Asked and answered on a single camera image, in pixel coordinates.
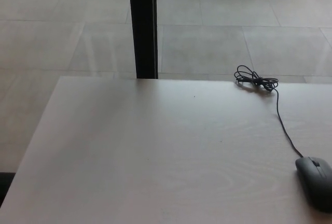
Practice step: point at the black vertical post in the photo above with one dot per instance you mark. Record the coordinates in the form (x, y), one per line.
(144, 27)

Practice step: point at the black computer mouse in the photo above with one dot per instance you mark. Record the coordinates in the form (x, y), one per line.
(315, 185)

